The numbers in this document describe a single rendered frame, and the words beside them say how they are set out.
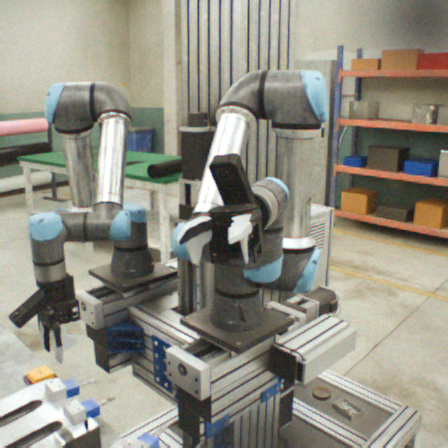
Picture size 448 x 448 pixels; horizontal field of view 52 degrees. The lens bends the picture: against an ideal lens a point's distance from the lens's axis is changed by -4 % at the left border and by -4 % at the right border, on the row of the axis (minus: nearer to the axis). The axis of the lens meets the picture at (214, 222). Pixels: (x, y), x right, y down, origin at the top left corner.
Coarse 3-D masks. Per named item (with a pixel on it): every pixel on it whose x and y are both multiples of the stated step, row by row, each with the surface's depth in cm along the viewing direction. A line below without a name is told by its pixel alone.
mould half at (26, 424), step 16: (0, 400) 117; (16, 400) 117; (32, 400) 117; (48, 400) 117; (64, 400) 117; (32, 416) 111; (48, 416) 111; (64, 416) 111; (0, 432) 107; (16, 432) 106; (64, 432) 106; (80, 432) 106; (96, 432) 108
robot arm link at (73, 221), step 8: (64, 216) 116; (72, 216) 116; (80, 216) 117; (64, 224) 114; (72, 224) 115; (80, 224) 116; (72, 232) 116; (80, 232) 116; (72, 240) 118; (80, 240) 118
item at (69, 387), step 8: (48, 384) 118; (56, 384) 118; (64, 384) 120; (72, 384) 121; (80, 384) 123; (48, 392) 118; (56, 392) 116; (64, 392) 118; (72, 392) 120; (56, 400) 117
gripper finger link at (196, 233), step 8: (192, 224) 67; (200, 224) 68; (208, 224) 69; (184, 232) 64; (192, 232) 66; (200, 232) 68; (208, 232) 71; (184, 240) 64; (192, 240) 68; (200, 240) 69; (208, 240) 71; (192, 248) 68; (200, 248) 70; (192, 256) 68; (200, 256) 70
